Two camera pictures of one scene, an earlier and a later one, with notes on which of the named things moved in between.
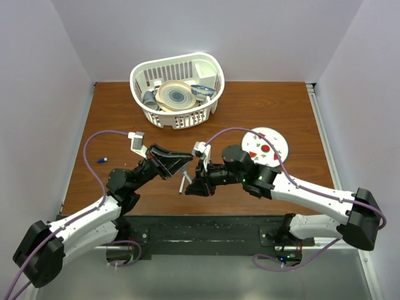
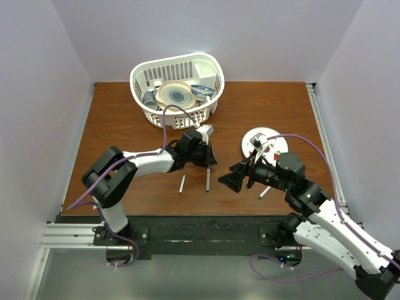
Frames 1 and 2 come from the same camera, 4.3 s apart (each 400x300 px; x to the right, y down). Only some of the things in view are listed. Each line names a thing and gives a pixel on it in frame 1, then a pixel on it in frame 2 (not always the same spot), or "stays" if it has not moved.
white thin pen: (182, 184) stays
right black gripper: (204, 185) to (234, 180)
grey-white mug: (149, 99) stays
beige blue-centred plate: (173, 95) stays
